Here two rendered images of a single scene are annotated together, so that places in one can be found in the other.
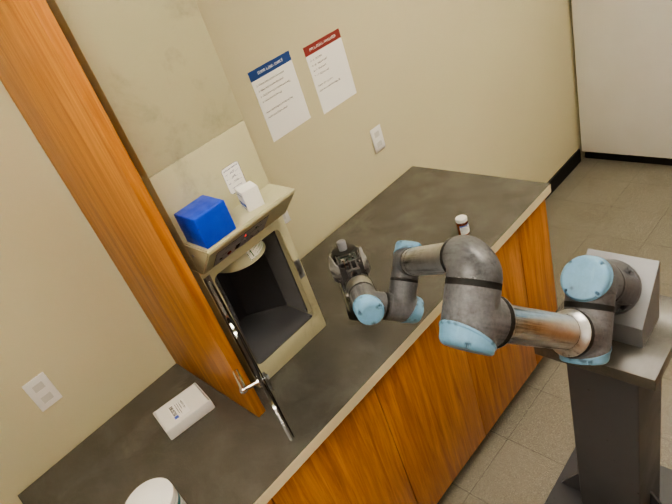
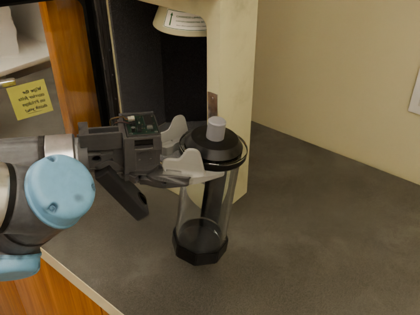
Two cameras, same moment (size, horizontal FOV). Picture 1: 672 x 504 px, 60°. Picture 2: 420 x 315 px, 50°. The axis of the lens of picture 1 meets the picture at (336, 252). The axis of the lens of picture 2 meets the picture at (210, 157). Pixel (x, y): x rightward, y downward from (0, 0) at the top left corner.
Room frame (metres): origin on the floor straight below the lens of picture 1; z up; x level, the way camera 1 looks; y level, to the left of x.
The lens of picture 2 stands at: (1.37, -0.59, 1.60)
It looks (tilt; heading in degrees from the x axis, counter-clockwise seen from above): 34 degrees down; 76
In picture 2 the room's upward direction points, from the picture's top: straight up
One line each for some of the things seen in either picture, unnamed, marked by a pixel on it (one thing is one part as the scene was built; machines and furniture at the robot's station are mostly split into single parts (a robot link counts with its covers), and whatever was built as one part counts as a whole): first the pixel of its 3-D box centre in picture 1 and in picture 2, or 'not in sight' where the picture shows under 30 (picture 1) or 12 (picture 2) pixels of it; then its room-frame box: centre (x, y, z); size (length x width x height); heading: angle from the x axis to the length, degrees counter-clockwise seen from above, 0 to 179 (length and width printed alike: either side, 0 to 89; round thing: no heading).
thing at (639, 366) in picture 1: (612, 328); not in sight; (1.15, -0.67, 0.92); 0.32 x 0.32 x 0.04; 38
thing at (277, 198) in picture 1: (247, 230); not in sight; (1.43, 0.21, 1.46); 0.32 x 0.11 x 0.10; 126
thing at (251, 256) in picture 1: (235, 248); (196, 9); (1.57, 0.29, 1.34); 0.18 x 0.18 x 0.05
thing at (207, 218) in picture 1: (205, 221); not in sight; (1.37, 0.29, 1.56); 0.10 x 0.10 x 0.09; 36
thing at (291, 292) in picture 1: (244, 288); (197, 73); (1.58, 0.32, 1.19); 0.26 x 0.24 x 0.35; 126
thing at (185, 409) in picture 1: (183, 410); not in sight; (1.39, 0.62, 0.96); 0.16 x 0.12 x 0.04; 117
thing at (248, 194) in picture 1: (249, 196); not in sight; (1.46, 0.17, 1.54); 0.05 x 0.05 x 0.06; 22
